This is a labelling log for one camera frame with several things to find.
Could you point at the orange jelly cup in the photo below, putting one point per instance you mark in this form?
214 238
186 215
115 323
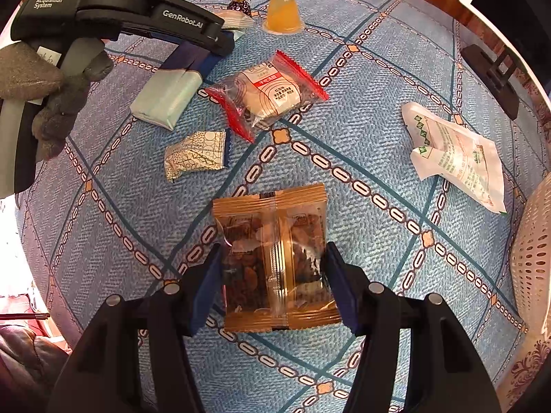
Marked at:
282 13

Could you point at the dark brown leather cushion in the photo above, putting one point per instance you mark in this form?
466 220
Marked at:
26 370

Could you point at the person's left hand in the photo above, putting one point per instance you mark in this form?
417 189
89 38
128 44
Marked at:
56 107

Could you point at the brown nut snack packet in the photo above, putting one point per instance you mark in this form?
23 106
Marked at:
258 232

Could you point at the translucent white small packet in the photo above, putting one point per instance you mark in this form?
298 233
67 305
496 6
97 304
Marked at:
239 19

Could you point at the white green printed packet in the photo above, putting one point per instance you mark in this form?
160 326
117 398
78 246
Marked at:
460 155

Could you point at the white perforated plastic basket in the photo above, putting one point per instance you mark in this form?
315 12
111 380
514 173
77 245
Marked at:
533 258

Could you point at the small mosaic patterned packet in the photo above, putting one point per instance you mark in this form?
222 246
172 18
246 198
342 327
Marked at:
193 155

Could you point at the black tablet stand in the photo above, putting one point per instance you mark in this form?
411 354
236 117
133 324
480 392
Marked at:
486 69

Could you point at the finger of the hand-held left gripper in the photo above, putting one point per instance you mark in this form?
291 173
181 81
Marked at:
189 60
219 41

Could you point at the pale green packet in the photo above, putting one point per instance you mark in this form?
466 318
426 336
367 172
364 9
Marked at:
163 99

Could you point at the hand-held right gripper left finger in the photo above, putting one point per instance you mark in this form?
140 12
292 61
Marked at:
207 284

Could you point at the blue checked tablecloth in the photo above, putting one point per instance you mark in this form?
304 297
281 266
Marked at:
387 245

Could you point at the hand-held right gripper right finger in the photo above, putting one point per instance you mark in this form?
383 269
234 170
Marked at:
340 288

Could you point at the patterned grey floor rug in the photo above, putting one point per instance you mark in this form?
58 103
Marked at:
531 365

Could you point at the white tablet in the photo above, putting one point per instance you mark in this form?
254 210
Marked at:
499 4

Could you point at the red-edged clear pastry packet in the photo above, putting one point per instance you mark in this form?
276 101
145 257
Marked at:
267 94

